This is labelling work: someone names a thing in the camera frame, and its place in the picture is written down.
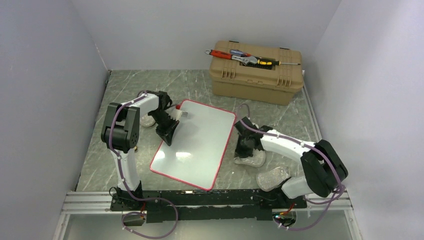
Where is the red framed whiteboard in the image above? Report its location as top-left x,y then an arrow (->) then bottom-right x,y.
149,99 -> 236,191

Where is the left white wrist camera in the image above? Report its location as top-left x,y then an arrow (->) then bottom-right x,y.
169,104 -> 188,121

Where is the tan plastic toolbox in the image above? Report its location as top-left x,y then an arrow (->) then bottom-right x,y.
209,40 -> 304,105

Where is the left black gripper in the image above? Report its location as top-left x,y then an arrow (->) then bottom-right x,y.
149,109 -> 180,146

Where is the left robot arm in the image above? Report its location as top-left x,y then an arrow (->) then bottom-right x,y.
100,90 -> 180,210

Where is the aluminium rail frame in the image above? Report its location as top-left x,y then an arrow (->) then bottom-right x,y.
52,188 -> 364,240

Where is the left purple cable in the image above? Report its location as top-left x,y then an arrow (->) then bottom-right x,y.
107,90 -> 179,239

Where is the blue red screwdriver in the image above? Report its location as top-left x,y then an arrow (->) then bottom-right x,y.
229,49 -> 251,57

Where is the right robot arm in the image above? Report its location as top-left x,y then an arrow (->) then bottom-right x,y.
234,117 -> 349,208

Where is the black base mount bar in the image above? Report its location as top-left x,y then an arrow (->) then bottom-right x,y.
110,188 -> 307,223

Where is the yellow black screwdriver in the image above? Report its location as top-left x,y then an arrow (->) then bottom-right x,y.
257,58 -> 301,66

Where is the red handled adjustable wrench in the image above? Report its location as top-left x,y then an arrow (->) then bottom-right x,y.
205,49 -> 258,65

